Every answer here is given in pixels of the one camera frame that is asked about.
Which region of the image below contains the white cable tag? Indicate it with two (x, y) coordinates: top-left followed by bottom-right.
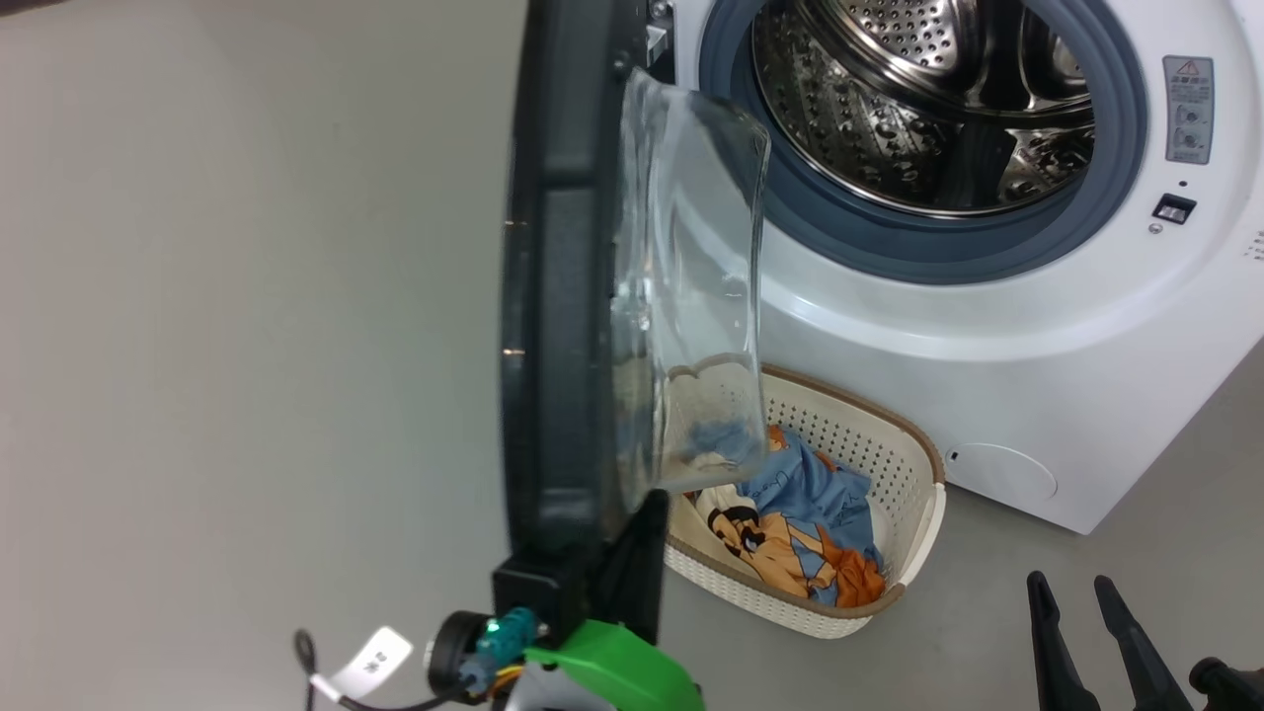
(329, 626), (414, 698)

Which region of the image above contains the round white filter cover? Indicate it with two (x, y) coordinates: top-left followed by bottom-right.
(943, 442), (1059, 506)

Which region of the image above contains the silver door hinge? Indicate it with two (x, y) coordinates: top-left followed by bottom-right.
(644, 0), (678, 62)

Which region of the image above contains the blue cartoon print garment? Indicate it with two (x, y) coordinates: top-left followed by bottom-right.
(736, 425), (885, 605)

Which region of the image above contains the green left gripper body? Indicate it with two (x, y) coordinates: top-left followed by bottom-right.
(504, 620), (707, 711)

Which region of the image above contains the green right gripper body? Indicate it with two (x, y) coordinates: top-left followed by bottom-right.
(1190, 657), (1264, 711)

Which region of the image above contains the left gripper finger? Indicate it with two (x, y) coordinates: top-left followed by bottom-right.
(492, 553), (594, 645)
(592, 489), (672, 643)

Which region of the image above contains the cream perforated laundry basket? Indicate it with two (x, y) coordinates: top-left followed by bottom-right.
(664, 363), (947, 641)

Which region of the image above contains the grey warning sticker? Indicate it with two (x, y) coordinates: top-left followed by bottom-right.
(1163, 54), (1216, 166)

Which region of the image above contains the white front-load washing machine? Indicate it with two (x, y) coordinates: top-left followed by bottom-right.
(647, 0), (1264, 536)

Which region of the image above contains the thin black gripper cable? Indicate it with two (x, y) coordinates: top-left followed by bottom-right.
(294, 629), (465, 711)

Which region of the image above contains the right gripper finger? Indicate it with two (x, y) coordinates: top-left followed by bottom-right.
(1094, 576), (1197, 711)
(1027, 571), (1103, 711)

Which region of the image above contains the stainless steel washing machine drum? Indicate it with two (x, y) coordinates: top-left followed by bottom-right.
(752, 0), (1097, 216)

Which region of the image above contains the black round glass washer door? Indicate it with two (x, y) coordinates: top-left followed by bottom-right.
(499, 0), (773, 556)

